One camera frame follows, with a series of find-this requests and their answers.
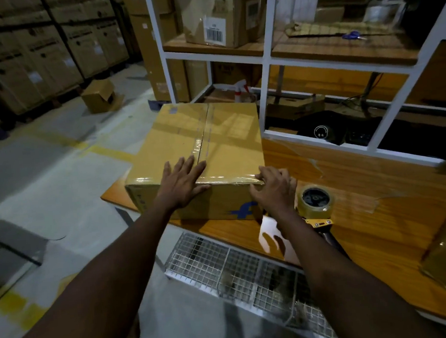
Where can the person's right hand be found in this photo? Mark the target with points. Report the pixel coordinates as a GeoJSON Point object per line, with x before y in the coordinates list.
{"type": "Point", "coordinates": [277, 193]}

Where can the orange wooden table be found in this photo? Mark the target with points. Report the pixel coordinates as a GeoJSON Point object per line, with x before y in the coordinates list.
{"type": "Point", "coordinates": [367, 220]}

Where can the yellow black tape dispenser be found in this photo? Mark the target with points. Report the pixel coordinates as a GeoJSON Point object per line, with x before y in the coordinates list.
{"type": "Point", "coordinates": [319, 222]}

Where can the blue scissors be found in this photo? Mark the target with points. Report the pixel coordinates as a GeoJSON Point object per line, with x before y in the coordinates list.
{"type": "Point", "coordinates": [351, 36]}

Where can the flattened cardboard sheet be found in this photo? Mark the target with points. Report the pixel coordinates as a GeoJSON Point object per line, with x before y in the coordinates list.
{"type": "Point", "coordinates": [323, 29]}

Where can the wooden shelf board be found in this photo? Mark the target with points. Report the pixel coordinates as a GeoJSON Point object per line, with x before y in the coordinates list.
{"type": "Point", "coordinates": [345, 53]}

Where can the person's left forearm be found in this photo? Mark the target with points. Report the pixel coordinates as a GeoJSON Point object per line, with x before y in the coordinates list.
{"type": "Point", "coordinates": [83, 303]}

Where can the tall plain cardboard box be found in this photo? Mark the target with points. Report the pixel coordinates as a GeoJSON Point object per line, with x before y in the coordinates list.
{"type": "Point", "coordinates": [197, 77]}

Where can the blue pallet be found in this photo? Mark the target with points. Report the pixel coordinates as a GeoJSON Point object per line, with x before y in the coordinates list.
{"type": "Point", "coordinates": [159, 104]}

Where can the taped box with barcode label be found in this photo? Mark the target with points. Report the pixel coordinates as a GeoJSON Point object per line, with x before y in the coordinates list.
{"type": "Point", "coordinates": [201, 9]}

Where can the wall of stacked cartons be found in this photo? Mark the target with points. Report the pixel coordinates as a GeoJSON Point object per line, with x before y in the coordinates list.
{"type": "Point", "coordinates": [34, 62]}

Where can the person's right forearm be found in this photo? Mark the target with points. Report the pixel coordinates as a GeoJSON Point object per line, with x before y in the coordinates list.
{"type": "Point", "coordinates": [354, 295]}

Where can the printed brown cardboard box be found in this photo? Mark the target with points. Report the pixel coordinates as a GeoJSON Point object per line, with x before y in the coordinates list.
{"type": "Point", "coordinates": [234, 72]}

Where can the person's left hand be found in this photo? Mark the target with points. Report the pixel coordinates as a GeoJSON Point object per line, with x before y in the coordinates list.
{"type": "Point", "coordinates": [180, 188]}

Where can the wide brown cardboard box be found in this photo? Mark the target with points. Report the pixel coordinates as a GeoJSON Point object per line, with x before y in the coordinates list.
{"type": "Point", "coordinates": [146, 0]}

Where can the black round-logo device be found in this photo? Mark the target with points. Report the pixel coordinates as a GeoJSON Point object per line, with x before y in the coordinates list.
{"type": "Point", "coordinates": [321, 131]}

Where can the tall labelled cardboard box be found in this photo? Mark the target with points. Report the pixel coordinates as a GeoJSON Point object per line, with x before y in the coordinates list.
{"type": "Point", "coordinates": [151, 64]}

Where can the dark-legged table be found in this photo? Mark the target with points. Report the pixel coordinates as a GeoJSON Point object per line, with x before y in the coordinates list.
{"type": "Point", "coordinates": [15, 239]}

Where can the white spray bottle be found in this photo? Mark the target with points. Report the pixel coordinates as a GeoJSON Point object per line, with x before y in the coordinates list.
{"type": "Point", "coordinates": [241, 94]}

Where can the white metal shelf frame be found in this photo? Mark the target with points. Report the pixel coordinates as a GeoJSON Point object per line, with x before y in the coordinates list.
{"type": "Point", "coordinates": [213, 58]}

